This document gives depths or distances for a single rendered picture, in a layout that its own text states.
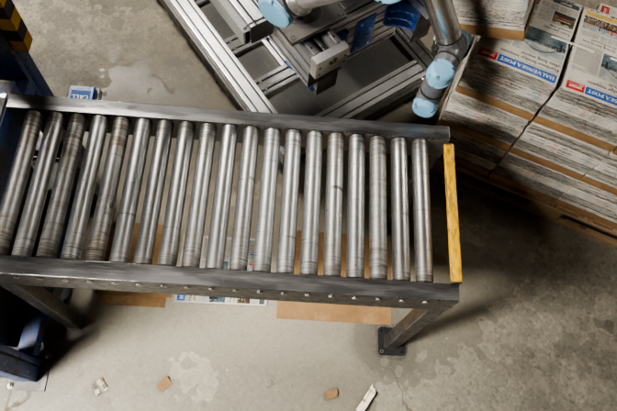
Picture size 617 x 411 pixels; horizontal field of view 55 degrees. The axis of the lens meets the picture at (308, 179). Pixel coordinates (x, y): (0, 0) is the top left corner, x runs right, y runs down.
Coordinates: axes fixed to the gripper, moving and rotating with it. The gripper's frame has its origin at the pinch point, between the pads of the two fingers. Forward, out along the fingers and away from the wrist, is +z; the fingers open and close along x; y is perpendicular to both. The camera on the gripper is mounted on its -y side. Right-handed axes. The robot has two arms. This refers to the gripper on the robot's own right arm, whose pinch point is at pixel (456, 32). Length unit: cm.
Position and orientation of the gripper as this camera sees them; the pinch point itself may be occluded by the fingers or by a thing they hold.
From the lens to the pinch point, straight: 209.5
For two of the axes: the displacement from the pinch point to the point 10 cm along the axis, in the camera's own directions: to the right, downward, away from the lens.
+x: -8.9, -2.3, 3.9
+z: 3.9, -8.3, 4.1
